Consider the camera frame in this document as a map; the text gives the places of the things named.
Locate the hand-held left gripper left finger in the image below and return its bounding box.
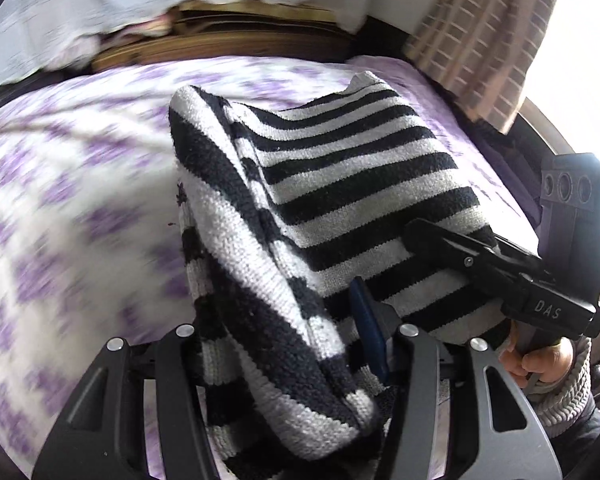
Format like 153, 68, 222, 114
32, 324, 222, 480

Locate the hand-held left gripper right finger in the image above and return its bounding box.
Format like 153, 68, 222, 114
349, 277, 564, 480

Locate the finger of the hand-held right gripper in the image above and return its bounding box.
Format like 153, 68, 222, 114
403, 218, 531, 288
491, 236, 548, 277

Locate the black white wide-striped sweater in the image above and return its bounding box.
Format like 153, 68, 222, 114
168, 71, 512, 480

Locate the person's right forearm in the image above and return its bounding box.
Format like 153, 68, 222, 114
529, 334, 600, 433

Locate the person's right hand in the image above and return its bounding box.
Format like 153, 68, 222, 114
499, 332, 577, 397

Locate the purple floral bedsheet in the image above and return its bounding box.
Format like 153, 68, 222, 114
0, 54, 541, 480

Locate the beige plaid curtain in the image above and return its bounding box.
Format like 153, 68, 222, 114
401, 0, 577, 135

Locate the wooden headboard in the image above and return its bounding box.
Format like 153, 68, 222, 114
90, 1, 357, 74

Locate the white lace cloth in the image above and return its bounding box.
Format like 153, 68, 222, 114
0, 0, 372, 111

